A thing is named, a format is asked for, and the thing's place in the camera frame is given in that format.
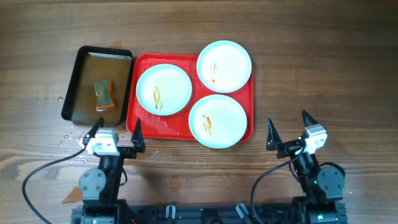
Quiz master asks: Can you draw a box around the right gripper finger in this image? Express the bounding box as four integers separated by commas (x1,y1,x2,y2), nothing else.
266,119,283,151
302,110,319,127

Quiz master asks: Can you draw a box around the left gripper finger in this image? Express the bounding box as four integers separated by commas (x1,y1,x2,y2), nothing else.
82,117,104,144
131,119,145,148

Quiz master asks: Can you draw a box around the orange green sponge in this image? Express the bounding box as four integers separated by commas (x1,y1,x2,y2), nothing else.
94,80,116,111

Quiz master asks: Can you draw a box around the white plate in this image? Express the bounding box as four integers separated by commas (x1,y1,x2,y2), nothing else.
197,40,252,93
136,63,193,116
188,95,248,149

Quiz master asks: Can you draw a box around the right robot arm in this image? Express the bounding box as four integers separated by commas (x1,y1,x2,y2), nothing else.
266,110,348,223

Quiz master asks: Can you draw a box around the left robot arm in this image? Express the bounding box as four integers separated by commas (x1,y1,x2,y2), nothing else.
71,117,146,224

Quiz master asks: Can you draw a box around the red plastic tray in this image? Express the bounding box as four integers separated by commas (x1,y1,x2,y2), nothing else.
126,53,254,144

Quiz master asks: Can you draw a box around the black water tray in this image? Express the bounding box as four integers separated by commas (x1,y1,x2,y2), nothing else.
61,45,134,126

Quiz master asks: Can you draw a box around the white plate top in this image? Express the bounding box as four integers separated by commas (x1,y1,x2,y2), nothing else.
197,40,252,93

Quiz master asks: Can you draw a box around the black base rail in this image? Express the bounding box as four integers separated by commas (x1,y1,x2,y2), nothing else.
70,203,348,224

